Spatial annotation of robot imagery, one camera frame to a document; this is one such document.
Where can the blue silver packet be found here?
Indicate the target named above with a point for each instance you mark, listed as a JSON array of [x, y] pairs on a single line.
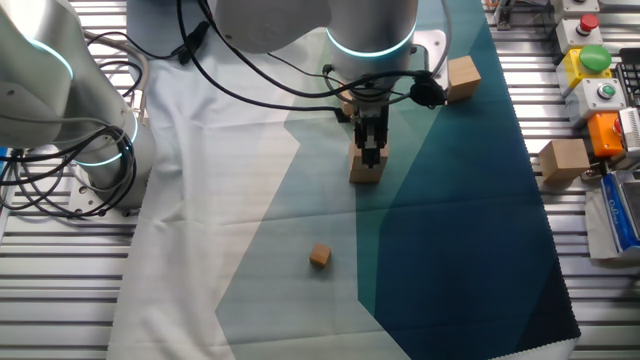
[[617, 215]]

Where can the metal clamp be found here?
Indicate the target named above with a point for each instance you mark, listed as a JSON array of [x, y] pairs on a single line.
[[505, 15]]

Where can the grey box red button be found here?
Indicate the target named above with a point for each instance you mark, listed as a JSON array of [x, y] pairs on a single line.
[[572, 35]]

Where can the grey box small green button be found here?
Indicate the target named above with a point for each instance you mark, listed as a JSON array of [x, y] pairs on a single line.
[[587, 102]]

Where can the blue green white cloth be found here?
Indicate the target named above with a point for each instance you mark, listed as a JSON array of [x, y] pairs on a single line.
[[450, 225]]

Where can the orange button box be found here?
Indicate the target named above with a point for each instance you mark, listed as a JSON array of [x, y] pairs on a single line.
[[602, 135]]

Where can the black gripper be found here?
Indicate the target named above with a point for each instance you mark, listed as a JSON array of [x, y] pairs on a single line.
[[371, 111]]

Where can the wooden cube block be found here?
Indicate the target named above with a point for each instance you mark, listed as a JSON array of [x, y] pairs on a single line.
[[355, 161], [346, 102], [368, 177], [464, 77], [564, 160]]

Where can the small wooden cube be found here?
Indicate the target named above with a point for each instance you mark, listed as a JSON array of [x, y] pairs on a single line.
[[320, 255]]

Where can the silver camera mount bracket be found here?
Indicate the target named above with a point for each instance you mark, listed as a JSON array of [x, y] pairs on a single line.
[[431, 47]]

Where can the black keyboard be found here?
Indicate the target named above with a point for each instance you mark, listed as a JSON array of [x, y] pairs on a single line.
[[631, 75]]

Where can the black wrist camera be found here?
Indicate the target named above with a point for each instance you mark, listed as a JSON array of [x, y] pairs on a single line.
[[427, 92]]

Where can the silver grille device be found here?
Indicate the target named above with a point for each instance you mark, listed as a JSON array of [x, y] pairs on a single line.
[[631, 130]]

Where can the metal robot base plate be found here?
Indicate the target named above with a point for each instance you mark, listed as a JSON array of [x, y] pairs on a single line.
[[82, 197]]

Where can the yellow box green button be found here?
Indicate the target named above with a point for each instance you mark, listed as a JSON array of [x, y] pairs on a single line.
[[572, 70]]

